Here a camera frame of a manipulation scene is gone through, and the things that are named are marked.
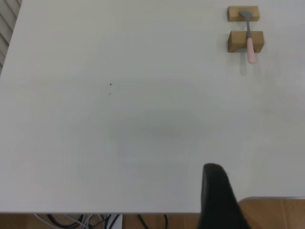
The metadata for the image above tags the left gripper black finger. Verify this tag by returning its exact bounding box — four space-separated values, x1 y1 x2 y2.
197 163 254 229

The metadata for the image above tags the black cable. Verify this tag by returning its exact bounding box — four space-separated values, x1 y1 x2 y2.
46 213 84 229
136 214 169 229

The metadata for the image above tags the slatted window blind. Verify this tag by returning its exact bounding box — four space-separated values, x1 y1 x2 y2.
0 0 22 75

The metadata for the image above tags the pink handled metal spoon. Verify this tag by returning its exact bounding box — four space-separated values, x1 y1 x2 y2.
239 10 257 64

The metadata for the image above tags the grey cable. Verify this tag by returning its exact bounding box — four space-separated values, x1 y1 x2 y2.
33 213 98 229

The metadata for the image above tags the flat wooden block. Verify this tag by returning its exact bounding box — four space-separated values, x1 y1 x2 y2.
227 6 260 22

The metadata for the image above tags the arched wooden block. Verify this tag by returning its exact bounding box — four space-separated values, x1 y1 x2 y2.
227 30 265 53

